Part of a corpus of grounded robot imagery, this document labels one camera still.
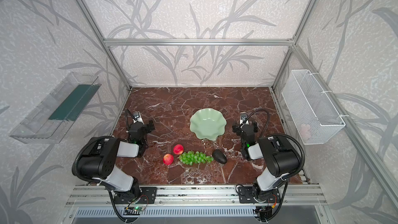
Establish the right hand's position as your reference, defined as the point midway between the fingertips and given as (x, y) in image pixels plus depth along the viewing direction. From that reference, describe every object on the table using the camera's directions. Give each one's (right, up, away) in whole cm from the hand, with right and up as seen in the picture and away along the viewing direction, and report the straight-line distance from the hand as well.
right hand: (245, 115), depth 94 cm
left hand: (-63, 0, -1) cm, 63 cm away
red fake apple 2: (-44, -22, -13) cm, 51 cm away
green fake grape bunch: (-32, -21, -12) cm, 41 cm away
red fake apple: (-39, -18, -10) cm, 44 cm away
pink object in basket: (+23, -5, -21) cm, 32 cm away
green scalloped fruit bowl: (-24, -6, +5) cm, 25 cm away
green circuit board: (-55, -40, -24) cm, 72 cm away
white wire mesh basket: (+20, +3, -33) cm, 39 cm away
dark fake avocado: (-17, -21, -11) cm, 29 cm away
